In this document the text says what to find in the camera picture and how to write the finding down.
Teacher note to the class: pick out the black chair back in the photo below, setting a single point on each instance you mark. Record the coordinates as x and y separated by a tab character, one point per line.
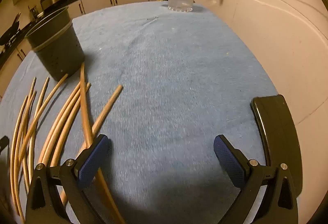
279	136

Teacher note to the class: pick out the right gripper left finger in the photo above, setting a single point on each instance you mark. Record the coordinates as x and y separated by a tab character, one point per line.
44	204

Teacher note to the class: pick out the dark utensil holder cup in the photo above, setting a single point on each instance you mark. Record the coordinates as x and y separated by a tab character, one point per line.
55	42

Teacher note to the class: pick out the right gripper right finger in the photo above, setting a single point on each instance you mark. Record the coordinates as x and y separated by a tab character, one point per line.
279	203

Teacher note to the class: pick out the blue towel table mat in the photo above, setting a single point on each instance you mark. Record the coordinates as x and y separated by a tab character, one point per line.
186	77

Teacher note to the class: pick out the black wok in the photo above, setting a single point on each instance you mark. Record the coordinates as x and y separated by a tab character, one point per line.
11	31

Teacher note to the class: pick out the wooden chopstick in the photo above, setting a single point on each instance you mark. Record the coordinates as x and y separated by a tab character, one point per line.
56	121
40	112
64	133
33	136
88	137
25	123
55	136
97	125
12	153
17	167

